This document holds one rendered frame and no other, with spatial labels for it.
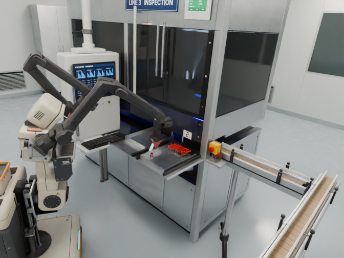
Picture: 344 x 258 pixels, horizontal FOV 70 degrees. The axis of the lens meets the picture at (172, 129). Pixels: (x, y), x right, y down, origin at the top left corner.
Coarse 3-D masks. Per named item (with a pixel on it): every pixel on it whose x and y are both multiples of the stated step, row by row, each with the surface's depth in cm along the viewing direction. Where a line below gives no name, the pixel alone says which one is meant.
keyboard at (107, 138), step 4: (116, 132) 237; (104, 136) 227; (108, 136) 228; (112, 136) 228; (116, 136) 229; (120, 136) 229; (92, 140) 218; (96, 140) 219; (100, 140) 220; (104, 140) 220; (108, 140) 220; (84, 144) 212; (88, 144) 210; (92, 144) 211; (96, 144) 211; (100, 144) 214; (104, 144) 216; (88, 148) 206; (92, 148) 208
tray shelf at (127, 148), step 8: (112, 144) 203; (120, 144) 203; (128, 144) 204; (184, 144) 211; (128, 152) 192; (192, 152) 199; (136, 160) 184; (200, 160) 188; (152, 168) 173; (184, 168) 176; (160, 176) 168; (168, 176) 166
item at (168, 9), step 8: (128, 0) 204; (136, 0) 198; (144, 0) 192; (152, 0) 187; (160, 0) 181; (168, 0) 176; (176, 0) 172; (128, 8) 207; (144, 8) 194; (152, 8) 189; (160, 8) 183; (168, 8) 178; (176, 8) 173
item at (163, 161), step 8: (168, 144) 203; (152, 152) 191; (160, 152) 195; (144, 160) 180; (152, 160) 183; (160, 160) 184; (168, 160) 184; (176, 160) 185; (184, 160) 181; (160, 168) 169; (168, 168) 170
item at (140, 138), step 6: (138, 132) 222; (144, 132) 227; (150, 132) 229; (126, 138) 211; (132, 138) 215; (138, 138) 216; (144, 138) 217; (162, 138) 219; (168, 138) 215; (138, 144) 201; (144, 144) 206; (150, 144) 200
